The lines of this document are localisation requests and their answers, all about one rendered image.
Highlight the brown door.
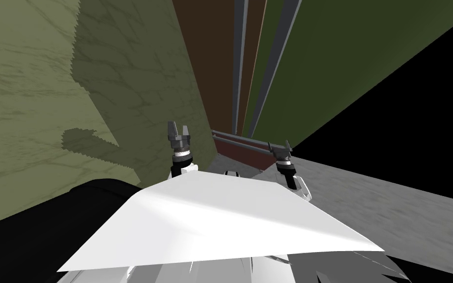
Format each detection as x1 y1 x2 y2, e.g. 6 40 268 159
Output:
171 0 268 137

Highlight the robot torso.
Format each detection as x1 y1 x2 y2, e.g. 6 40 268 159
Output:
55 169 410 283

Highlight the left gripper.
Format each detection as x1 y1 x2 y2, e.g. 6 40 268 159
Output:
167 121 192 152

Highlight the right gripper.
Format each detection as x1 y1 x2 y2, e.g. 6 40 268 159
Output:
267 139 294 163

